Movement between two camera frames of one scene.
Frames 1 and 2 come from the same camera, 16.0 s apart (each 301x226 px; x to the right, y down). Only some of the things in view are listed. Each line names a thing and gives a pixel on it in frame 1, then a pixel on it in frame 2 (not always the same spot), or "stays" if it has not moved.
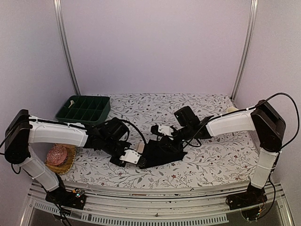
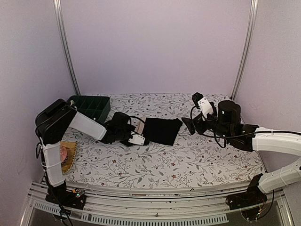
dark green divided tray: [84, 109] stays
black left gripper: [121, 164] to [128, 145]
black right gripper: [165, 142] to [197, 120]
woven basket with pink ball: [63, 167] stays
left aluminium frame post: [58, 4] stays
